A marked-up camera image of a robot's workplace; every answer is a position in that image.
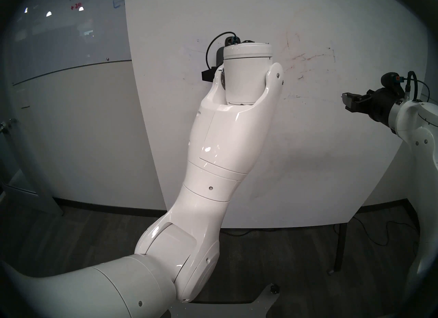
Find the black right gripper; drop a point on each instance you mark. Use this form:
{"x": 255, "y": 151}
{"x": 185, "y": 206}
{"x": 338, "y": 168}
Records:
{"x": 381, "y": 105}

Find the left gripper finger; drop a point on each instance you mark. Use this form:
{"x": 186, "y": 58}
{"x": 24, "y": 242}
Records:
{"x": 208, "y": 74}

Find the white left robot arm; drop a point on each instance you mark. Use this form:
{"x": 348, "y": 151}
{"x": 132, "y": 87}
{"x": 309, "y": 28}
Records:
{"x": 222, "y": 143}

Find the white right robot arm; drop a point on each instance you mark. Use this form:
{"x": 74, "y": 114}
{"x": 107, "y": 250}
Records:
{"x": 421, "y": 143}

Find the white freestanding whiteboard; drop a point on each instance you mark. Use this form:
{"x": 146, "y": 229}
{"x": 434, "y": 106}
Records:
{"x": 325, "y": 149}

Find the black whiteboard stand leg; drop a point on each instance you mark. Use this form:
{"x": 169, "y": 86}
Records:
{"x": 340, "y": 249}

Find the black levelling foot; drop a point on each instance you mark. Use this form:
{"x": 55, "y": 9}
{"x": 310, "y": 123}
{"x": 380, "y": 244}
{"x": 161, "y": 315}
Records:
{"x": 274, "y": 289}

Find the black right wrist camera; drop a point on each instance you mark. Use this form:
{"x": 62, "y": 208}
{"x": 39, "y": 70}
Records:
{"x": 391, "y": 81}

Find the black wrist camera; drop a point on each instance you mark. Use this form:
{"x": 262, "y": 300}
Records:
{"x": 232, "y": 41}
{"x": 391, "y": 81}

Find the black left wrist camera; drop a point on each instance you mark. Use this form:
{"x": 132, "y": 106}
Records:
{"x": 232, "y": 41}

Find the glass wall board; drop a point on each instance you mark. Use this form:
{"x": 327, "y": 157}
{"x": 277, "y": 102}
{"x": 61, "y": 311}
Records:
{"x": 68, "y": 33}

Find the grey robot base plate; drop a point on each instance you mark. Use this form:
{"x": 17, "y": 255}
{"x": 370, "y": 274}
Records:
{"x": 265, "y": 303}

